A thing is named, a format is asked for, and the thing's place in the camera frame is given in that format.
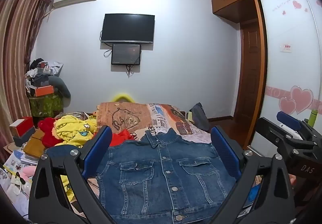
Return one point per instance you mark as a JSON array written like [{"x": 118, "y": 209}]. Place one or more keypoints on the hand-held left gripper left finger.
[{"x": 99, "y": 149}]

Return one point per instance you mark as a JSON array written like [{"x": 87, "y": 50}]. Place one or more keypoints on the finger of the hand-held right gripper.
[
  {"x": 289, "y": 119},
  {"x": 269, "y": 129}
]

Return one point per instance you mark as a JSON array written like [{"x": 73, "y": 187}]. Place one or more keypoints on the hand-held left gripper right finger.
[{"x": 225, "y": 153}]

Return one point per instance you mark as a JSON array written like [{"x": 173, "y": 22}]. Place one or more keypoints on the blue denim jacket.
[{"x": 161, "y": 176}]

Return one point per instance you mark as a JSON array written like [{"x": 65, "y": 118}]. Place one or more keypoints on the dark blue clothes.
[{"x": 200, "y": 116}]

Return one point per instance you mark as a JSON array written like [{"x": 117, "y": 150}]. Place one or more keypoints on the person's right hand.
[{"x": 293, "y": 180}]

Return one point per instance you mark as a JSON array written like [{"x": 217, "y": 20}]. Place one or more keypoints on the green bottle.
[{"x": 312, "y": 117}]

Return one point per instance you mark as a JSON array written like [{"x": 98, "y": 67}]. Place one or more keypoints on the red cloth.
[{"x": 120, "y": 138}]

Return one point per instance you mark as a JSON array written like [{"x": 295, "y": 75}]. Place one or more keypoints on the yellow printed garment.
[{"x": 75, "y": 129}]

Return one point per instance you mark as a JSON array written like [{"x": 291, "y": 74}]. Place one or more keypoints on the frosted sliding door with hearts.
[{"x": 286, "y": 75}]

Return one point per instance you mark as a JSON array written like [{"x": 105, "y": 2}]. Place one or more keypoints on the yellow-green cloth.
[{"x": 190, "y": 116}]

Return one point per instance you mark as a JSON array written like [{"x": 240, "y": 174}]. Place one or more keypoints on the red plush garment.
[{"x": 49, "y": 133}]

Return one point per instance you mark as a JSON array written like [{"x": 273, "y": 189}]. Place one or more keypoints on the yellow chair back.
[{"x": 122, "y": 95}]

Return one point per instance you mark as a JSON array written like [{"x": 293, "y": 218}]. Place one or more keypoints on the printed bed blanket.
[{"x": 151, "y": 116}]

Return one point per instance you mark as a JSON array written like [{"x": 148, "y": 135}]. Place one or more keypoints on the brown wooden door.
[{"x": 249, "y": 68}]

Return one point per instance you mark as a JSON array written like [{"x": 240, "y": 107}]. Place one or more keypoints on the brown cardboard box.
[{"x": 34, "y": 146}]

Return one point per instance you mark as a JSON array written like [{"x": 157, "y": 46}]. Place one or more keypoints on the green patterned basket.
[{"x": 45, "y": 105}]

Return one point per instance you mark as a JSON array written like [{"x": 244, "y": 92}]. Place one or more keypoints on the dark grey box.
[{"x": 24, "y": 137}]

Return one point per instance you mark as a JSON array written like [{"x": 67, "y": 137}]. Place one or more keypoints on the pink plush toy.
[{"x": 25, "y": 172}]

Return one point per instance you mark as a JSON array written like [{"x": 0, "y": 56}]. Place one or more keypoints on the orange box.
[{"x": 44, "y": 90}]

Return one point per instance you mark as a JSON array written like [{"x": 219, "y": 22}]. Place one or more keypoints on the red box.
[{"x": 21, "y": 124}]

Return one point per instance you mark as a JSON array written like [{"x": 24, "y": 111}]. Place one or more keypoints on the pile of papers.
[{"x": 12, "y": 183}]

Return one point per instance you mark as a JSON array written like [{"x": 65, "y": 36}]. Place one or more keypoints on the pile of clutter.
[{"x": 40, "y": 70}]

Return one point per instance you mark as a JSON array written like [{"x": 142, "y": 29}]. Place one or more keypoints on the small black monitor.
[{"x": 125, "y": 53}]

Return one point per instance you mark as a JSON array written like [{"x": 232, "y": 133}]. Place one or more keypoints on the striped brown curtain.
[{"x": 17, "y": 50}]

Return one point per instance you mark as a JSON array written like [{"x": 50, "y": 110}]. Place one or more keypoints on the black wall television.
[{"x": 127, "y": 28}]

